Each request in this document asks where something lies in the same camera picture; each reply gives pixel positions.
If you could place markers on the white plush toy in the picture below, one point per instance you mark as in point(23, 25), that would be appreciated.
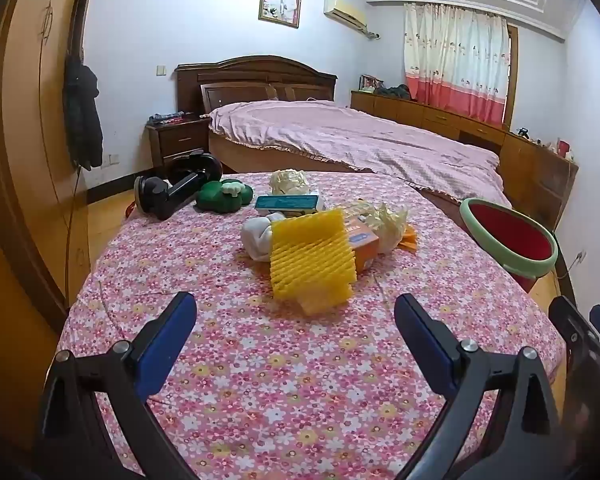
point(255, 237)

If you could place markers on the pink bedspread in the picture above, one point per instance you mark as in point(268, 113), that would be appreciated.
point(355, 140)

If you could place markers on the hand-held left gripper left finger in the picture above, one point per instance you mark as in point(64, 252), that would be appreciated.
point(165, 345)

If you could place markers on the dark wooden nightstand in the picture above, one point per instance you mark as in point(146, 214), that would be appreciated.
point(180, 140)

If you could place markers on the bed with pink cover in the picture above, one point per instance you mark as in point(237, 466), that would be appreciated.
point(250, 72)

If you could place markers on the yellow foam fruit net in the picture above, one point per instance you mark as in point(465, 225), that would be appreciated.
point(310, 260)

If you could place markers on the teal cardboard box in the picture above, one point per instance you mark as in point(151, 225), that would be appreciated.
point(285, 203)

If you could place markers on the white and pink curtain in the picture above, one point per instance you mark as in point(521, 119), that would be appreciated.
point(455, 60)

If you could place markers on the pink floral tablecloth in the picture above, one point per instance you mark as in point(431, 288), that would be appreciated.
point(280, 385)

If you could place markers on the black suction phone holder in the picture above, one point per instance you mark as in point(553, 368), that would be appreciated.
point(175, 195)

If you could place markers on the black jacket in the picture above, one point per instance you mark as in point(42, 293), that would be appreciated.
point(82, 115)

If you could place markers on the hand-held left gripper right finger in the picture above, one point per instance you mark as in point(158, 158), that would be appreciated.
point(425, 345)

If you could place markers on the long wooden low cabinet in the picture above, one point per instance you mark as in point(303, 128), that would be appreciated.
point(430, 115)

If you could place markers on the green flower-shaped cushion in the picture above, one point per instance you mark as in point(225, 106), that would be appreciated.
point(215, 201)

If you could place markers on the white light switch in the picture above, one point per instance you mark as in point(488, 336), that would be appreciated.
point(161, 70)

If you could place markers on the small dark red items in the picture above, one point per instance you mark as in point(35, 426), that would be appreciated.
point(172, 118)

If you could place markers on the dark clothes pile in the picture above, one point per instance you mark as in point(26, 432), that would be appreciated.
point(395, 92)

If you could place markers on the wooden wardrobe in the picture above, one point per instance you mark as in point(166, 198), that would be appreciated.
point(25, 135)

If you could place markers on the colourful upright box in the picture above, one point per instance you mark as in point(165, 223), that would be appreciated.
point(369, 83)

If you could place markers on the orange-ended snack packet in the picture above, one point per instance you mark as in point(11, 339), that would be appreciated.
point(366, 250)

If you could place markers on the red bin with green rim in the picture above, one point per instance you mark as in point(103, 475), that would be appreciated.
point(510, 240)

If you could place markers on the white wall socket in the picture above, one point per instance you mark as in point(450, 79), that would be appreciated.
point(111, 160)

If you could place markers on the crumpled white tissue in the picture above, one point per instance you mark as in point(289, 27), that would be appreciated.
point(287, 181)

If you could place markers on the white air conditioner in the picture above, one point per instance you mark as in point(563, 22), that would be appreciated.
point(345, 10)

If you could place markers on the red cup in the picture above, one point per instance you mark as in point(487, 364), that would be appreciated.
point(564, 147)

